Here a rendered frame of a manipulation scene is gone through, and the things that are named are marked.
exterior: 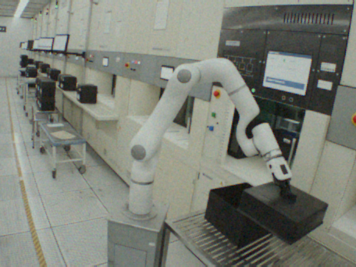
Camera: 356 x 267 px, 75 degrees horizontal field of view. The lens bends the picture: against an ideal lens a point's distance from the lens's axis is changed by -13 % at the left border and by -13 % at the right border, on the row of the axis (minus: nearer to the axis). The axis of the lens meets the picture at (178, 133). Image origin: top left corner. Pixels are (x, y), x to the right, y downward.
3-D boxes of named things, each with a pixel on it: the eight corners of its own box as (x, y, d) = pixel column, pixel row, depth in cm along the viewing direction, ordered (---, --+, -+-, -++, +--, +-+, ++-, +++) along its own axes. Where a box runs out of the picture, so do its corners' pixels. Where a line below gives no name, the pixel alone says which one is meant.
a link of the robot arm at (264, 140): (258, 156, 112) (277, 147, 108) (247, 129, 117) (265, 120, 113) (263, 158, 119) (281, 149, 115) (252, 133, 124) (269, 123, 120)
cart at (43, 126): (37, 152, 372) (37, 121, 359) (69, 149, 404) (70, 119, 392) (52, 179, 301) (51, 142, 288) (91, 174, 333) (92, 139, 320)
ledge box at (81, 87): (74, 100, 381) (76, 82, 374) (92, 100, 397) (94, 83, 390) (79, 104, 357) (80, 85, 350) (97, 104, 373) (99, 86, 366)
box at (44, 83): (38, 94, 441) (39, 79, 435) (53, 94, 458) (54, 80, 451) (40, 96, 418) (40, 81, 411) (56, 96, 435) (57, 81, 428)
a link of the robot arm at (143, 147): (152, 158, 134) (142, 170, 118) (133, 145, 134) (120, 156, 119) (206, 72, 118) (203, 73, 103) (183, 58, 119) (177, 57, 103)
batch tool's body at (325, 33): (179, 247, 220) (218, 6, 168) (249, 219, 277) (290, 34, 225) (256, 318, 153) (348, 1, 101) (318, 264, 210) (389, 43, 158)
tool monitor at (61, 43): (51, 56, 391) (53, 33, 381) (81, 58, 421) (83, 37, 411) (56, 57, 359) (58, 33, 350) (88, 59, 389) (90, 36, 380)
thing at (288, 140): (265, 154, 213) (273, 117, 205) (278, 151, 226) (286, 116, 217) (290, 165, 195) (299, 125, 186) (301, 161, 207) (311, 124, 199)
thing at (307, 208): (235, 209, 112) (242, 183, 109) (274, 195, 129) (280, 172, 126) (290, 246, 90) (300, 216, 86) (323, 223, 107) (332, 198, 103)
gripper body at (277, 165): (272, 154, 107) (283, 179, 103) (285, 152, 113) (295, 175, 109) (260, 161, 113) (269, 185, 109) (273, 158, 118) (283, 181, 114)
